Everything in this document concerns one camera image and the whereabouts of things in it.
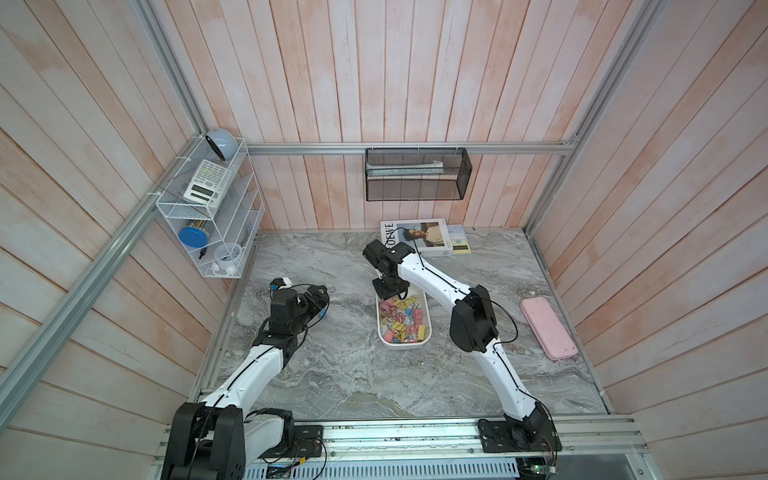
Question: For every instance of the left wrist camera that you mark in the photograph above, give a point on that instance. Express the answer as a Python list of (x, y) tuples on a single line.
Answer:
[(280, 283)]

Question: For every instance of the white storage box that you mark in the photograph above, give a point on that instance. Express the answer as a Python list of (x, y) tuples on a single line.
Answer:
[(403, 322)]

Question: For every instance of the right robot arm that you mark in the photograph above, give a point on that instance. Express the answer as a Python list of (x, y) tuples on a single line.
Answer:
[(527, 425)]

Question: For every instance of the white Loewe book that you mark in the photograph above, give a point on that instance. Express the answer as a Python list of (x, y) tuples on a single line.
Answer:
[(429, 236)]

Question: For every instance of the white calculator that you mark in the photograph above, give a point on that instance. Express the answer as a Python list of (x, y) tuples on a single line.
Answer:
[(208, 184)]

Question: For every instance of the small yellow book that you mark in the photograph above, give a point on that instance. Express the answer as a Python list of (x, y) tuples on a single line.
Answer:
[(459, 240)]

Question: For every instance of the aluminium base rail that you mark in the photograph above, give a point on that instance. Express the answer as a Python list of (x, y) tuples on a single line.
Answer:
[(580, 446)]

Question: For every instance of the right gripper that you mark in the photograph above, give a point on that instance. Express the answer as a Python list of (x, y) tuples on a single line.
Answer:
[(383, 294)]

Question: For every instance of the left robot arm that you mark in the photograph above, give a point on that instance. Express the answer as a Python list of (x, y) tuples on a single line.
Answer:
[(221, 435)]

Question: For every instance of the papers in mesh basket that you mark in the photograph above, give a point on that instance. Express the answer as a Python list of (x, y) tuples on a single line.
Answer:
[(433, 168)]

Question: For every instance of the blue lid container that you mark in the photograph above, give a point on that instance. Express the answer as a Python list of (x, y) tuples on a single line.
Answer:
[(195, 234)]

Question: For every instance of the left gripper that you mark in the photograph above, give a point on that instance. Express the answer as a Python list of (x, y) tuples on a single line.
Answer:
[(321, 299)]

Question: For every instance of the white wire shelf rack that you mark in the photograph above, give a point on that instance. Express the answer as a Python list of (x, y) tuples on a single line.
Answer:
[(236, 220)]

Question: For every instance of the black mesh wall basket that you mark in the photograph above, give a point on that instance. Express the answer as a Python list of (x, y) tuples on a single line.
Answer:
[(447, 187)]

